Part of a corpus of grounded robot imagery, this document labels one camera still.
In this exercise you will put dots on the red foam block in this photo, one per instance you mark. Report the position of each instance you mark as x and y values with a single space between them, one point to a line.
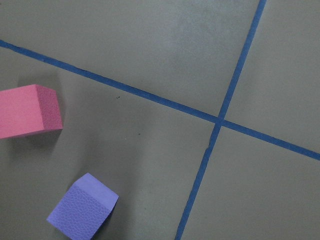
29 110

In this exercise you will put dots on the purple foam block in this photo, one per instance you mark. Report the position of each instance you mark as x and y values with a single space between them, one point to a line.
83 208

